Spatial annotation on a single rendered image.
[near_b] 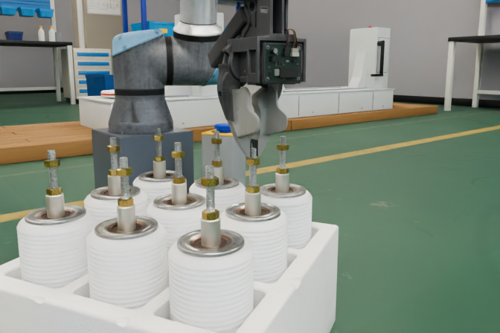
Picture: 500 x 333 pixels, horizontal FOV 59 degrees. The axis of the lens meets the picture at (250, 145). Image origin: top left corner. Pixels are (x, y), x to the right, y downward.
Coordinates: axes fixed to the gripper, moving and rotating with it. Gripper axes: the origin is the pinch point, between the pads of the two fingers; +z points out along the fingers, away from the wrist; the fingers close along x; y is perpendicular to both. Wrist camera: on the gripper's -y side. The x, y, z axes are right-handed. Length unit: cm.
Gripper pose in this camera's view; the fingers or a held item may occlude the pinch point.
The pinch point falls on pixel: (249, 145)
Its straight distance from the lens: 59.7
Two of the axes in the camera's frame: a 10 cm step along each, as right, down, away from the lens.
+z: 0.0, 9.8, 1.7
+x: 8.5, -0.9, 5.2
